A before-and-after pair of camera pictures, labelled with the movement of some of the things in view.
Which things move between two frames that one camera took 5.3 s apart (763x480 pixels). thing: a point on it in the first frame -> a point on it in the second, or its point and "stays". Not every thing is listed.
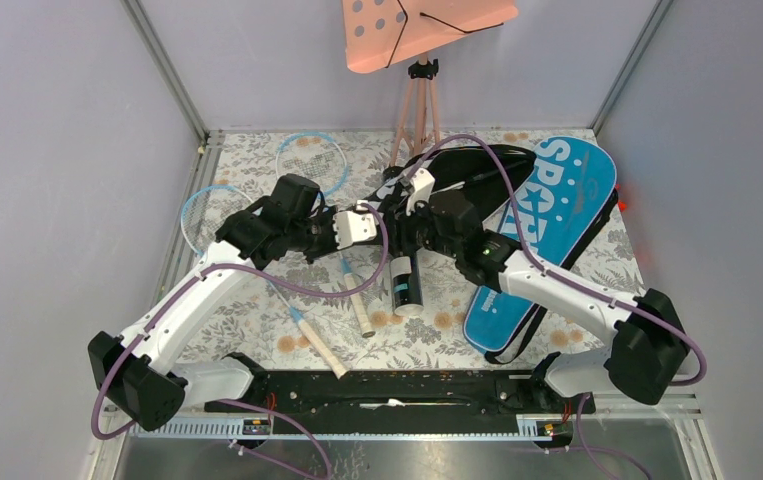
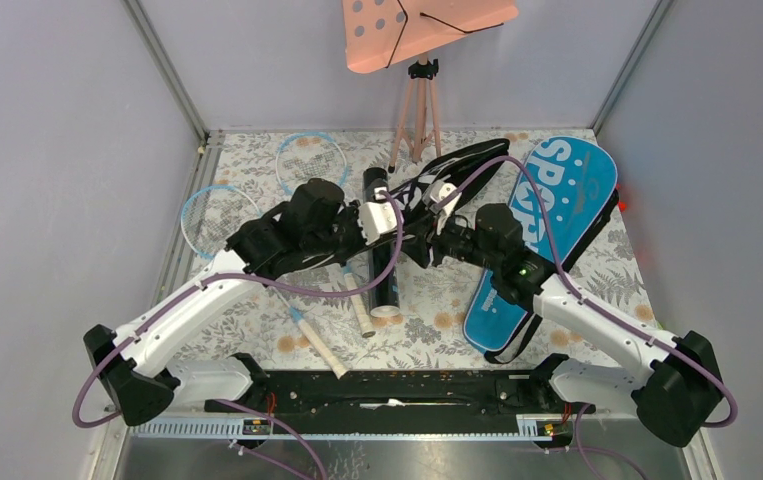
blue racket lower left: (208, 208) stays
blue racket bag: (568, 191) stays
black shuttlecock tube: (407, 285) -> (385, 303)
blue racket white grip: (323, 158) stays
